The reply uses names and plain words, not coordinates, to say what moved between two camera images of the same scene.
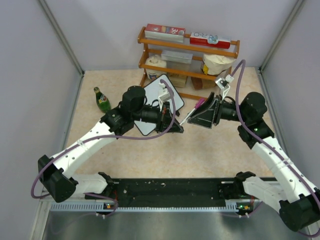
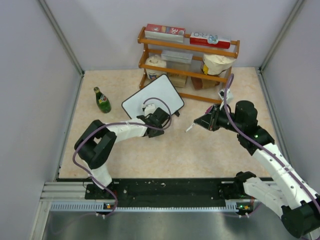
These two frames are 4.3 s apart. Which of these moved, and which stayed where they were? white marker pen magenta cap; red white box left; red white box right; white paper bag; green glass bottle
Moved: white marker pen magenta cap
Stayed: green glass bottle; white paper bag; red white box right; red white box left
